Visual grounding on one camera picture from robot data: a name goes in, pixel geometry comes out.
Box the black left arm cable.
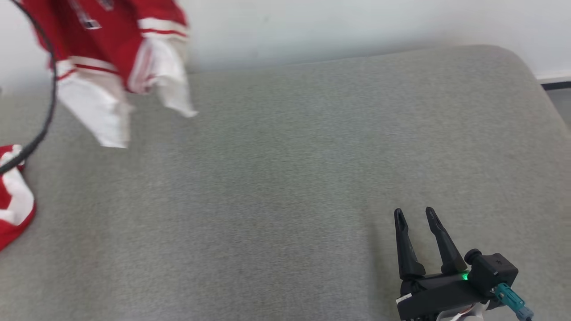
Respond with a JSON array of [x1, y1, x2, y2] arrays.
[[0, 0, 58, 174]]

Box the red basketball jersey number print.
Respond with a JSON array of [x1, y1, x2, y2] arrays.
[[18, 0, 199, 148]]

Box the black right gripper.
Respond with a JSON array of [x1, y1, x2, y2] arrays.
[[394, 206, 492, 321]]

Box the red shorts white stripes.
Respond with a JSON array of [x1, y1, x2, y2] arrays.
[[0, 144, 37, 252]]

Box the black wall baseboard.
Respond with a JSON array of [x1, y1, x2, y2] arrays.
[[538, 74, 571, 91]]

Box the teal right camera connector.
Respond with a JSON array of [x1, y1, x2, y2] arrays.
[[494, 283, 534, 321]]

